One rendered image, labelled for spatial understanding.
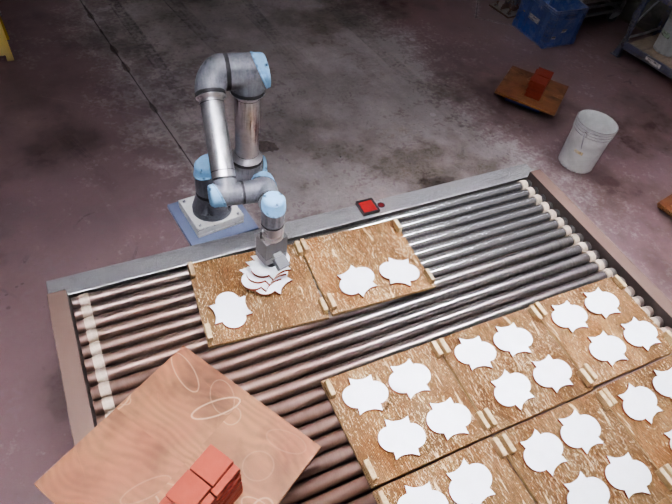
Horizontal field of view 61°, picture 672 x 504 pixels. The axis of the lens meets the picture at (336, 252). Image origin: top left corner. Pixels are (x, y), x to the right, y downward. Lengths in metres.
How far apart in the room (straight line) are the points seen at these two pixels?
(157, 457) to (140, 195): 2.34
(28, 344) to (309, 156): 2.08
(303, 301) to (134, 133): 2.49
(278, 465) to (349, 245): 0.92
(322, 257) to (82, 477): 1.05
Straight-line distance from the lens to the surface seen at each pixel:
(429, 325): 2.02
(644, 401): 2.15
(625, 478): 1.98
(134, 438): 1.63
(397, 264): 2.11
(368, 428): 1.76
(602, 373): 2.14
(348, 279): 2.03
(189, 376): 1.69
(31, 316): 3.25
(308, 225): 2.23
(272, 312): 1.93
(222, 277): 2.02
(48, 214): 3.71
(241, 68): 1.90
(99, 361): 1.91
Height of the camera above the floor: 2.52
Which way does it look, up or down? 48 degrees down
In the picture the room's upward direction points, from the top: 10 degrees clockwise
